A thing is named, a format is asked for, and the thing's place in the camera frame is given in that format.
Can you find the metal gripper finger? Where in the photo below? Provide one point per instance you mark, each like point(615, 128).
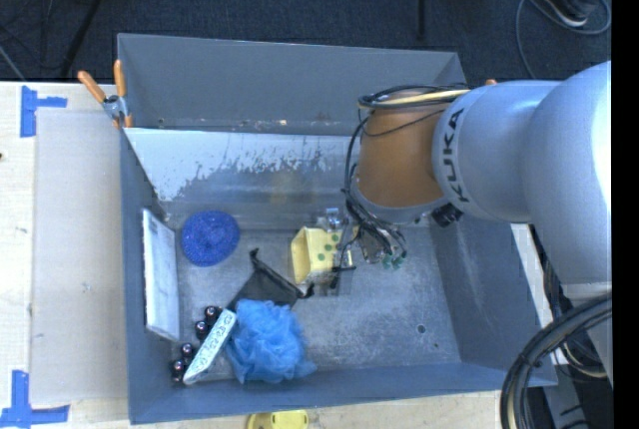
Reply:
point(333, 218)
point(350, 261)

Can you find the yellow box with green dots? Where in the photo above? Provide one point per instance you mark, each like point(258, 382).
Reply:
point(312, 252)

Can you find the grey metal bin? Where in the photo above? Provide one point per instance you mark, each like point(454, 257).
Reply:
point(399, 317)

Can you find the black cloth pouch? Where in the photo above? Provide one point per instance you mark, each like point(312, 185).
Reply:
point(264, 285)

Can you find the blue mesh bath sponge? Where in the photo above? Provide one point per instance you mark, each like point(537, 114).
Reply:
point(267, 342)

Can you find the blue round scrubber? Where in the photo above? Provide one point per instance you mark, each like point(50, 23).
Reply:
point(209, 237)

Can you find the white flat box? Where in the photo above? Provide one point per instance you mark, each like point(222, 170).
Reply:
point(161, 277)

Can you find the pale flat board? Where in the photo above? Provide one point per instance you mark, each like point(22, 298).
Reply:
point(75, 242)

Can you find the black cylinder on white bracket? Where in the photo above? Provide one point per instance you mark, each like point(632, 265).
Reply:
point(446, 215)

